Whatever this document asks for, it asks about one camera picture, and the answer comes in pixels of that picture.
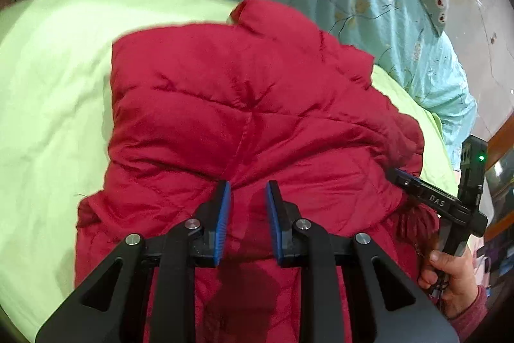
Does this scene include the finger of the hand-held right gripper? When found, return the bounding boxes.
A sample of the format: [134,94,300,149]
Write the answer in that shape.
[386,165,423,194]

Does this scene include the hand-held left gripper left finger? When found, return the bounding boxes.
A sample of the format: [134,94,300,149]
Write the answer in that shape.
[35,179,233,343]

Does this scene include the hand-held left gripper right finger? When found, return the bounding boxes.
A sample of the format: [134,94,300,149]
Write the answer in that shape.
[265,180,460,343]

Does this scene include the red quilted down jacket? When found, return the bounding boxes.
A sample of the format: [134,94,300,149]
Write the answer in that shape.
[74,0,441,343]

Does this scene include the person's right forearm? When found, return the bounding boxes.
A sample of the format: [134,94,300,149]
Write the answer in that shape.
[448,284,490,343]

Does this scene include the person's right hand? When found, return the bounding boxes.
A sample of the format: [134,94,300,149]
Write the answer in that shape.
[418,247,479,320]

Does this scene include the light green bed blanket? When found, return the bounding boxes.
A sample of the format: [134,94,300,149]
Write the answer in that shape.
[0,0,460,336]

